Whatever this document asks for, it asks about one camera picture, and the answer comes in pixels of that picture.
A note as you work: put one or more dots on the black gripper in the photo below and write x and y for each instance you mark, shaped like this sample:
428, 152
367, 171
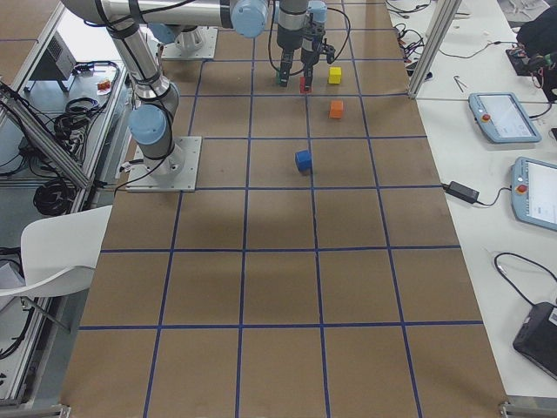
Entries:
310, 54
287, 38

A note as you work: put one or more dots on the red wooden block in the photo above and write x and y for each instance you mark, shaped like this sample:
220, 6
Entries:
305, 85

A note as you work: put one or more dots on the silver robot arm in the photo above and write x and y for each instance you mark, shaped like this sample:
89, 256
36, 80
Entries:
317, 8
151, 123

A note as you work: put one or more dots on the yellow wooden block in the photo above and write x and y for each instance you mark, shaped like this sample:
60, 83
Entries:
335, 75

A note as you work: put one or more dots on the orange wooden block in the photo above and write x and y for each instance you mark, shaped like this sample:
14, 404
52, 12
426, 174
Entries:
336, 109

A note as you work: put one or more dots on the blue wooden block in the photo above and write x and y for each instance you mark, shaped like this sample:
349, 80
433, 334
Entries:
303, 160

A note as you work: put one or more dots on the allen key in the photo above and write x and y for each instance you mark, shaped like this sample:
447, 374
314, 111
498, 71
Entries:
459, 83

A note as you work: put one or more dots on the red snack packet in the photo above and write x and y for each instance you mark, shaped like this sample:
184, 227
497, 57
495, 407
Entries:
104, 87

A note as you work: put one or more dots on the black power adapter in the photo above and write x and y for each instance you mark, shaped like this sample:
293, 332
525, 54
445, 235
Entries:
461, 192

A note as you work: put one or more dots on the far blue teach pendant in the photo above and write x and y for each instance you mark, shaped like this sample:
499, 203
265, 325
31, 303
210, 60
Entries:
502, 119

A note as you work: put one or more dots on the blue teach pendant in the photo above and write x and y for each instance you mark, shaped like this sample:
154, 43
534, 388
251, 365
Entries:
502, 119
533, 192

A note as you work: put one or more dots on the near blue teach pendant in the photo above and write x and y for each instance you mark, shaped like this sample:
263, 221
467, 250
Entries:
533, 192

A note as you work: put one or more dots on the white chair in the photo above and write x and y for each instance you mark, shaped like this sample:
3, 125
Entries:
60, 254

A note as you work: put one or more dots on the black laptop device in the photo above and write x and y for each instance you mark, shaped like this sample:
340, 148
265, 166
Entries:
536, 339

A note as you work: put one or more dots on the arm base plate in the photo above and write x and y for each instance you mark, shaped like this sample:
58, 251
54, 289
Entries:
178, 172
193, 45

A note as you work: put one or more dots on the aluminium frame post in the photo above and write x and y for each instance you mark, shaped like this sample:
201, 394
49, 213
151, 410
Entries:
440, 23

